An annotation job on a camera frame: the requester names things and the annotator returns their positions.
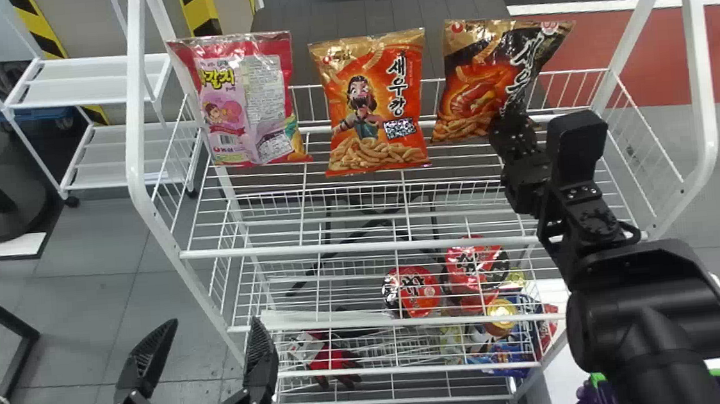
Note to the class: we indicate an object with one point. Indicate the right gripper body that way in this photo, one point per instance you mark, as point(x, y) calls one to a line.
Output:
point(524, 182)

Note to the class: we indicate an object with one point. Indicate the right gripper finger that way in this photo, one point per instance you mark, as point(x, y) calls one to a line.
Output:
point(514, 140)

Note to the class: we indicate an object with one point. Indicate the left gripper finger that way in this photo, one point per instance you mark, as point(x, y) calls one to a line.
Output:
point(260, 367)
point(148, 363)

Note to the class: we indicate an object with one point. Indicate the black snack packet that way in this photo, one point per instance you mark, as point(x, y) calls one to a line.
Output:
point(491, 69)

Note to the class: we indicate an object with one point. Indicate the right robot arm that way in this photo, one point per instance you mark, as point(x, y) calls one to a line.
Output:
point(645, 321)

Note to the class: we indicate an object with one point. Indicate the red snack packet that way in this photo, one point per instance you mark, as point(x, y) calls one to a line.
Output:
point(328, 358)

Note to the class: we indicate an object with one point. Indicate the red noodle cup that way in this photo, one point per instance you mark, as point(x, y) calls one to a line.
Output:
point(413, 291)
point(475, 263)

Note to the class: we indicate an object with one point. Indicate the yellow noodle cup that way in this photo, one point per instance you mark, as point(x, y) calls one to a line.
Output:
point(501, 315)

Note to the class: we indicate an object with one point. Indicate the orange snack packet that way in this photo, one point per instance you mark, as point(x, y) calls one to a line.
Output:
point(371, 98)

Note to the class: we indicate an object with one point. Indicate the blue snack packet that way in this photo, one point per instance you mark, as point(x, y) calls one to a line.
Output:
point(507, 351)

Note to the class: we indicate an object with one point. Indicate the pink snack packet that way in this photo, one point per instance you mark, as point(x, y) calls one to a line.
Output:
point(242, 95)

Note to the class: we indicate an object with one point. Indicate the white shelf trolley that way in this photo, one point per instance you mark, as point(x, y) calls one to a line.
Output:
point(90, 79)

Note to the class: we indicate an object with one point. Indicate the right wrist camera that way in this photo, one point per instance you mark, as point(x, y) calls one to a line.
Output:
point(577, 143)

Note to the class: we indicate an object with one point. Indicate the yellow black striped post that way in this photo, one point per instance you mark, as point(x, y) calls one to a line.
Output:
point(38, 28)
point(199, 9)

